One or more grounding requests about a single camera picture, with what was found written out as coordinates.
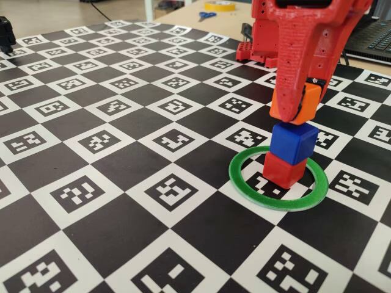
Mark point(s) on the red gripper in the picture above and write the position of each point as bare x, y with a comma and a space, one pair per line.
292, 52

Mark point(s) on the orange cube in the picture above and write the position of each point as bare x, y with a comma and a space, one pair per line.
310, 103

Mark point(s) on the blue cube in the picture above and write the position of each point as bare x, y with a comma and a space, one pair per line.
290, 143

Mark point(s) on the red cube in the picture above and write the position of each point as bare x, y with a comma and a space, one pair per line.
282, 174

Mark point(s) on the black laptop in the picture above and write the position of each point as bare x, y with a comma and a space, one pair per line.
369, 36

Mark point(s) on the dark metal table clamp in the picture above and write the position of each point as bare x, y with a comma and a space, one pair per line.
246, 30

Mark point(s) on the yellow tape roll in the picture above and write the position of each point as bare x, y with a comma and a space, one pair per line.
220, 6

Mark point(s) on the white table leg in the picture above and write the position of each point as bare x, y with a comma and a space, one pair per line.
150, 9

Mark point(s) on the black white marker checkerboard mat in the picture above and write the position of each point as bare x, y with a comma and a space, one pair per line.
122, 232

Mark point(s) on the black clamp device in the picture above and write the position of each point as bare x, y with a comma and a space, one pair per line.
6, 33

